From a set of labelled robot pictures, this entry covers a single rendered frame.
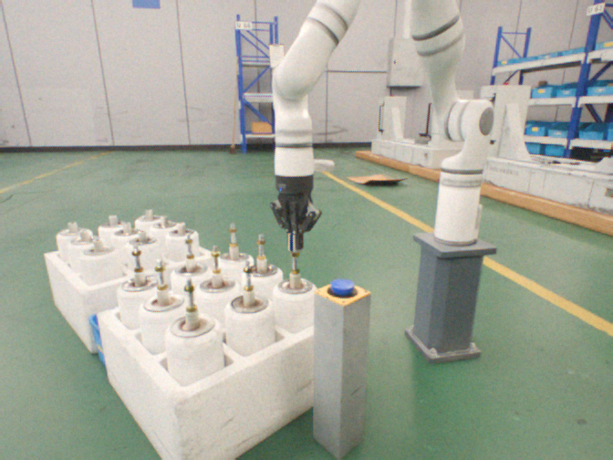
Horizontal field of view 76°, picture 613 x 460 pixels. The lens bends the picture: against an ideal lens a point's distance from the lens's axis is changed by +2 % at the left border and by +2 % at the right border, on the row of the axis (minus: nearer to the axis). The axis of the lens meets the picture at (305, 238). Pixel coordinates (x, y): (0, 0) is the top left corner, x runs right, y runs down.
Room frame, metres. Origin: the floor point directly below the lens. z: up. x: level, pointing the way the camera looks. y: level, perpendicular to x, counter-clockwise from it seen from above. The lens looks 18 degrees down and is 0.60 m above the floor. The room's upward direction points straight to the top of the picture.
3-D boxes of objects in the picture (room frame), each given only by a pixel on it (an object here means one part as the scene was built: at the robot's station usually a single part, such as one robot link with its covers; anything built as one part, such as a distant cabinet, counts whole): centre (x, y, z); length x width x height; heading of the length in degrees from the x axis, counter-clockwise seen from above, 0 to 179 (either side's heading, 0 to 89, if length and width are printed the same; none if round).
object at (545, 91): (6.19, -3.68, 0.90); 0.50 x 0.38 x 0.21; 103
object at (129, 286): (0.77, 0.36, 0.25); 0.08 x 0.08 x 0.01
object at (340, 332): (0.61, -0.06, 0.16); 0.07 x 0.07 x 0.31; 43
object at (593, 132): (5.29, -3.90, 0.36); 0.50 x 0.38 x 0.21; 102
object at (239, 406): (0.77, 0.19, 0.09); 0.39 x 0.39 x 0.18; 43
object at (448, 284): (0.93, -0.37, 0.15); 0.15 x 0.15 x 0.30; 12
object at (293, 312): (0.76, 0.02, 0.16); 0.10 x 0.10 x 0.18
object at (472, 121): (0.93, -0.37, 0.54); 0.09 x 0.09 x 0.17; 37
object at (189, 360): (0.60, 0.19, 0.16); 0.10 x 0.10 x 0.18
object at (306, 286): (0.76, 0.02, 0.25); 0.08 x 0.08 x 0.01
